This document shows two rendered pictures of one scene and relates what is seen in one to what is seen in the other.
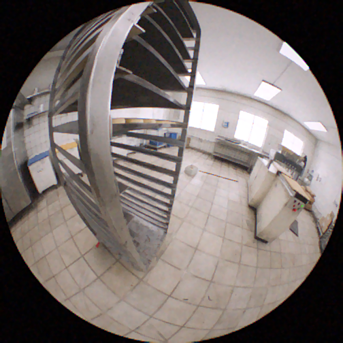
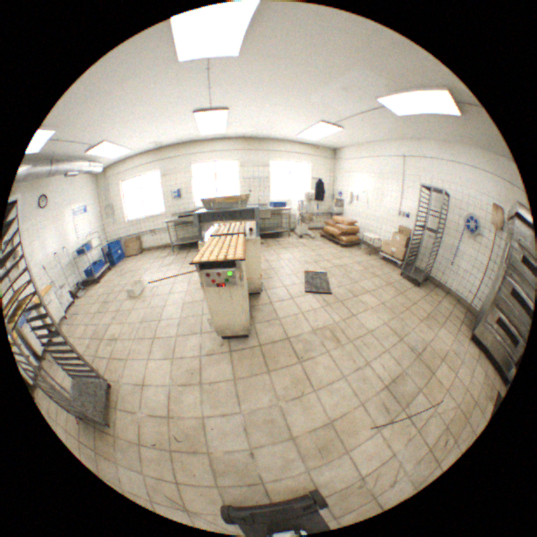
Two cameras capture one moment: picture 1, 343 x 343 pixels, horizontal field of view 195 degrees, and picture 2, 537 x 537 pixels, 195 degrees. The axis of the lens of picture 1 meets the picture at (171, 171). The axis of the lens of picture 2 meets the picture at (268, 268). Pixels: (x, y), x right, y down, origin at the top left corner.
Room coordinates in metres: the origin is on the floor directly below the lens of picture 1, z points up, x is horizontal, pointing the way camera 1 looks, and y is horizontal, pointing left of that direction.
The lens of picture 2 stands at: (-0.58, -1.09, 1.34)
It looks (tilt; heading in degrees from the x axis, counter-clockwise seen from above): 28 degrees down; 318
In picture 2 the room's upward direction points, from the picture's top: 1 degrees counter-clockwise
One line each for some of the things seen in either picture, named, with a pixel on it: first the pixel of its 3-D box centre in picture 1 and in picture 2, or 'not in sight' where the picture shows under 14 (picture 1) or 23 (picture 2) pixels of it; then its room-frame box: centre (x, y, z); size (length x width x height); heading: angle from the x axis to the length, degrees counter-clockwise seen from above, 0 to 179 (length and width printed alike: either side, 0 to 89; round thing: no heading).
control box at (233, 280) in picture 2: (296, 205); (220, 278); (0.36, -1.45, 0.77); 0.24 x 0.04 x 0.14; 56
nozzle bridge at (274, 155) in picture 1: (285, 167); (227, 221); (1.07, -1.94, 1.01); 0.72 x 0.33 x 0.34; 56
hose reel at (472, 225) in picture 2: not in sight; (467, 242); (-1.97, -4.61, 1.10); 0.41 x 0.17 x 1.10; 154
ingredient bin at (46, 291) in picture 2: (113, 146); (48, 309); (2.36, 1.68, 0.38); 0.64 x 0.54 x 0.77; 62
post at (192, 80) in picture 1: (180, 156); (47, 311); (0.53, -0.04, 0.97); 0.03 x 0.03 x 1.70; 73
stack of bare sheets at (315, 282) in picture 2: (294, 225); (316, 281); (0.42, -3.01, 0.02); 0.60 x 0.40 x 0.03; 127
